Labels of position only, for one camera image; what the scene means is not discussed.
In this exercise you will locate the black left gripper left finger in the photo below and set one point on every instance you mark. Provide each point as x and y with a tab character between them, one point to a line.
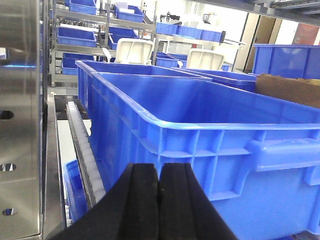
128	211

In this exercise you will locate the white plastic chair left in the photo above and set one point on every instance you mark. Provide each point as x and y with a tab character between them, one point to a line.
134	51

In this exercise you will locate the stainless steel column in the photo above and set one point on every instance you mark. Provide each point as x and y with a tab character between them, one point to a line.
21	107

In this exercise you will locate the small blue bin bottom left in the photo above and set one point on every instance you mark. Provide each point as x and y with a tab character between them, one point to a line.
75	195

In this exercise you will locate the white roller track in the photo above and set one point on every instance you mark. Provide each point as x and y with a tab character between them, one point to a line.
91	179

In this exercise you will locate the brown cardboard sheet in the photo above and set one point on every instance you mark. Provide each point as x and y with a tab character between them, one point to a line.
297	90

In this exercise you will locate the blue crate far right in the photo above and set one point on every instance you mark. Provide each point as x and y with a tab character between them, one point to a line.
288	61

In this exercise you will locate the white plastic chair right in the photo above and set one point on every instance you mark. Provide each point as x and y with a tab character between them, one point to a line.
204	59

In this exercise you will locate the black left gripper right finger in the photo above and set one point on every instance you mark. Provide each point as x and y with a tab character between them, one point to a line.
185	213

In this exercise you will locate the metal shelving rack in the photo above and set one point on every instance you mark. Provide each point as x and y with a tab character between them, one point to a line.
100	23

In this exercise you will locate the large blue plastic crate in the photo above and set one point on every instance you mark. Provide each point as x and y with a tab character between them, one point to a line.
257	158

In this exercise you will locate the white plastic chair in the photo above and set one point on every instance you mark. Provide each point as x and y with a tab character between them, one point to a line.
204	59
134	51

